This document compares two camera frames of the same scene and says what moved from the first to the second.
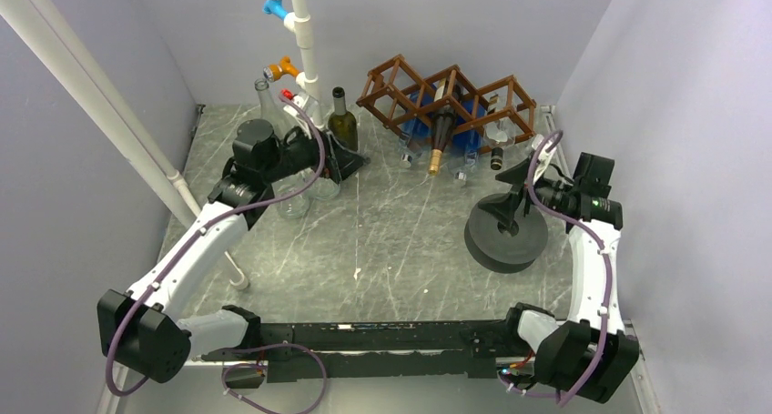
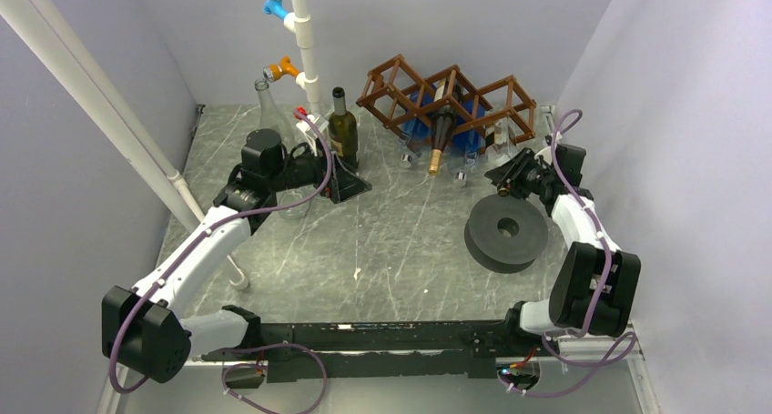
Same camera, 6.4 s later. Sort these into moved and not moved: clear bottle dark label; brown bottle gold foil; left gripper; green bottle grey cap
Moved: left gripper
Not moved: green bottle grey cap; brown bottle gold foil; clear bottle dark label
